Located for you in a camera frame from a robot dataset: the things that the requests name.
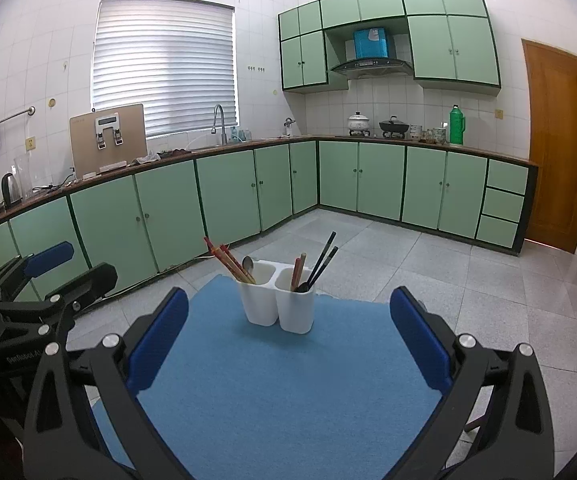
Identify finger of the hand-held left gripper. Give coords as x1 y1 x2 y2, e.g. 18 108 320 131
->
0 241 75 302
0 262 119 322

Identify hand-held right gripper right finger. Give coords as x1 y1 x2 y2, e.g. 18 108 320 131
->
389 286 555 480

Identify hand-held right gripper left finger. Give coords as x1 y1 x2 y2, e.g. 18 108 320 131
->
22 287 204 480

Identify black chopstick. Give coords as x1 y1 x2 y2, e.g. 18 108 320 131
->
313 246 340 286
309 231 338 288

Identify white twin utensil holder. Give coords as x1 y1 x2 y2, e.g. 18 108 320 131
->
237 259 317 334

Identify electric kettle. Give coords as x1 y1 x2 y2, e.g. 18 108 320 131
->
1 172 23 206

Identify clear glass pitcher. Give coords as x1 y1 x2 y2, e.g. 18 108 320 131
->
14 157 37 199

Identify blue table mat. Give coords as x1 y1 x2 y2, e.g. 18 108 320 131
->
91 276 444 480

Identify green lower cabinets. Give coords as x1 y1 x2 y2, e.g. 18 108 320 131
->
0 136 539 306

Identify green cabinets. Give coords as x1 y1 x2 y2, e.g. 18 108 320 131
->
0 136 539 306
277 0 502 97

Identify metal sink faucet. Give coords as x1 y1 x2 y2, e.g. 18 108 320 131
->
212 104 229 145

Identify glass jars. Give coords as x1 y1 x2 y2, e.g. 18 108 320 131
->
409 125 448 145

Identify black wok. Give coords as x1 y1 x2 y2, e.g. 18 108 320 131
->
379 116 411 140

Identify green thermos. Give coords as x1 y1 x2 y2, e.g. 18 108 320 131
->
449 105 468 147

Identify white window blind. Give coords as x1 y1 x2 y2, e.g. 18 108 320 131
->
92 0 239 140

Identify white cooking pot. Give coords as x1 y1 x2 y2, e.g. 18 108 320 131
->
347 111 371 137

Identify wooden door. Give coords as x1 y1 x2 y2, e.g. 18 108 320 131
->
521 38 577 255

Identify range hood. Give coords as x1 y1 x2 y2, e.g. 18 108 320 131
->
329 58 413 80

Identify green upper cabinets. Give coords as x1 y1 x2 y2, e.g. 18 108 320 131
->
277 0 502 97

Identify metal towel rail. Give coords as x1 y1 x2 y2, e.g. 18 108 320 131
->
0 106 36 140

